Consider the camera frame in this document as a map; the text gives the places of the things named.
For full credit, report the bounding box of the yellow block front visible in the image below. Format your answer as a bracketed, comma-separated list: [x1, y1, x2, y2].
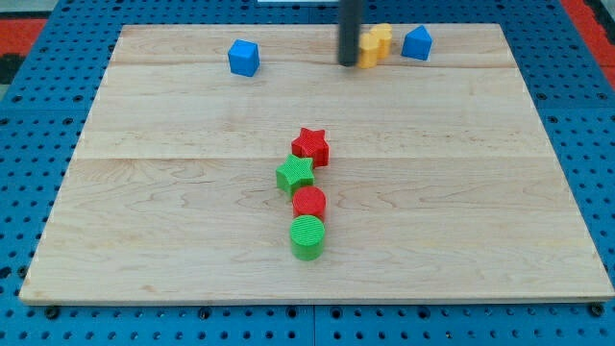
[357, 33, 380, 69]

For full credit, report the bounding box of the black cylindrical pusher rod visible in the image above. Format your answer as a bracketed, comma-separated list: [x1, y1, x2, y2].
[337, 0, 363, 67]

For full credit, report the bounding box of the red star block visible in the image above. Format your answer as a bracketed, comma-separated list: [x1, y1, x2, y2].
[291, 128, 330, 167]

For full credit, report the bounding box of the blue cube block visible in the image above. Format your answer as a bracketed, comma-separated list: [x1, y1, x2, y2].
[228, 39, 260, 77]

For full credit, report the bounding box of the blue pentagon block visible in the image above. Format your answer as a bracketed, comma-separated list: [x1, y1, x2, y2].
[401, 25, 432, 61]

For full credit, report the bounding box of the green star block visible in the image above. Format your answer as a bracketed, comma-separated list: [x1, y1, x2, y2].
[276, 154, 315, 198]

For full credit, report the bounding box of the green cylinder block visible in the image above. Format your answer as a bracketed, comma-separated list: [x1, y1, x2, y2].
[289, 215, 326, 261]

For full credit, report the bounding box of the red cylinder block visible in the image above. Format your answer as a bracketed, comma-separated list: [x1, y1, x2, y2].
[292, 185, 327, 221]

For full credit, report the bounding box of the yellow block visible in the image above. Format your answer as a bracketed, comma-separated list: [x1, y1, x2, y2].
[370, 23, 393, 60]
[357, 33, 380, 69]

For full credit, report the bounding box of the wooden board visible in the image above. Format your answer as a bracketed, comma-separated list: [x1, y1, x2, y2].
[19, 24, 614, 306]

